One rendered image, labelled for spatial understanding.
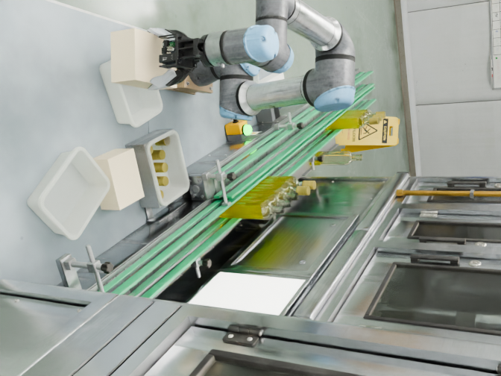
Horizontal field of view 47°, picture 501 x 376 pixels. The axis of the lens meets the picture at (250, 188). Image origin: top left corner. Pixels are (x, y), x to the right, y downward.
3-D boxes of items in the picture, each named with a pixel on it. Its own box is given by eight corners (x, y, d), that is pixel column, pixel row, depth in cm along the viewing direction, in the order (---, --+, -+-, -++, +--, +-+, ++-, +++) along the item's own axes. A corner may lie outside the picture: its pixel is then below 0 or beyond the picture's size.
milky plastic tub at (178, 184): (142, 208, 193) (162, 209, 188) (125, 145, 185) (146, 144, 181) (171, 189, 206) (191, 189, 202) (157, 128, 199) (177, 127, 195)
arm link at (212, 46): (237, 33, 131) (237, 69, 131) (220, 36, 133) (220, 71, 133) (218, 27, 124) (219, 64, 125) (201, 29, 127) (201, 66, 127)
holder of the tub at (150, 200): (145, 221, 195) (163, 223, 191) (124, 145, 186) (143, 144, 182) (174, 202, 208) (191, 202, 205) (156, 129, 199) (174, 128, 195)
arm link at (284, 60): (297, 27, 137) (275, 14, 127) (296, 74, 136) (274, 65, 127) (268, 31, 140) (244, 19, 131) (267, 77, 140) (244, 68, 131)
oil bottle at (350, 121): (324, 130, 298) (377, 127, 284) (323, 119, 296) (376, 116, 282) (328, 127, 303) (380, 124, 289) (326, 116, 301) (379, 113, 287)
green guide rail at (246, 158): (209, 179, 204) (228, 179, 200) (209, 176, 204) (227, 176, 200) (360, 73, 345) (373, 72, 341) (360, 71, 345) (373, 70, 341)
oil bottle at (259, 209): (218, 218, 210) (270, 220, 200) (215, 204, 208) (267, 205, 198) (226, 211, 215) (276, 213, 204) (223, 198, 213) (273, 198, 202)
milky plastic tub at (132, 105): (113, 131, 183) (134, 130, 178) (89, 63, 173) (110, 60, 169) (145, 111, 196) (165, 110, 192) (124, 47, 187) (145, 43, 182)
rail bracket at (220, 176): (207, 206, 203) (238, 207, 197) (197, 161, 198) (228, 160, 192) (212, 202, 206) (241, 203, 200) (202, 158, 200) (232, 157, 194)
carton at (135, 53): (110, 32, 137) (134, 27, 134) (153, 44, 151) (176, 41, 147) (111, 82, 138) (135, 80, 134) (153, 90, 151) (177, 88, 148)
